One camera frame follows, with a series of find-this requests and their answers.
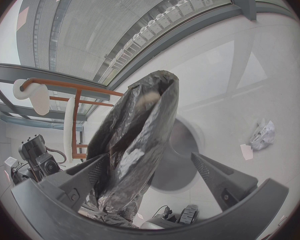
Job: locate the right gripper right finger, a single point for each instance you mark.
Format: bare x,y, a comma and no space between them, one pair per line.
225,184

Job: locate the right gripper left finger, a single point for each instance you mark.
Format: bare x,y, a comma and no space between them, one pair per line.
75,181

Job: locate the black plastic bag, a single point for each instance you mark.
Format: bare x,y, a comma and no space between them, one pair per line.
140,134

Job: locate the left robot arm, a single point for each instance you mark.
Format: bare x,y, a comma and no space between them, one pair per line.
32,144

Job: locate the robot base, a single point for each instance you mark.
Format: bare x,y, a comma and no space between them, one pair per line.
162,221

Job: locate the white trash bin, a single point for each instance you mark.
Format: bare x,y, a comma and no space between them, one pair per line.
182,156

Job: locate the wooden chair with white cushions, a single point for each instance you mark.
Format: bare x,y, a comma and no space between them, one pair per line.
69,124

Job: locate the crumpled white printed wrapper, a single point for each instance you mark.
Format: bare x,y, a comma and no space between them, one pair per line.
263,135

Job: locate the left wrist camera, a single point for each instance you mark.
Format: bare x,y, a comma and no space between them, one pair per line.
48,166

